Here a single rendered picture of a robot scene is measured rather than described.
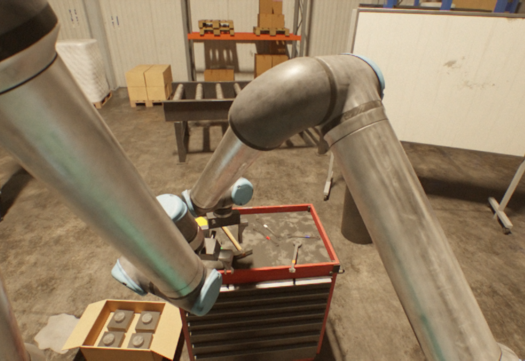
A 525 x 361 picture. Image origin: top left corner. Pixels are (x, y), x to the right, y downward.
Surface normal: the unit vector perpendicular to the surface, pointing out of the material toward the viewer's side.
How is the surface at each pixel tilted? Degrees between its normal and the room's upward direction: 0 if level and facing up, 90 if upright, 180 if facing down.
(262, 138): 112
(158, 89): 90
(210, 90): 90
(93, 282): 0
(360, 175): 80
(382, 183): 63
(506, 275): 0
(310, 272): 90
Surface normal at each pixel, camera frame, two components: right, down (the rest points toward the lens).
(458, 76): -0.30, 0.47
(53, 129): 0.72, 0.46
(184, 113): 0.17, 0.50
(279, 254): 0.02, -0.86
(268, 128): -0.11, 0.63
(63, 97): 0.95, 0.14
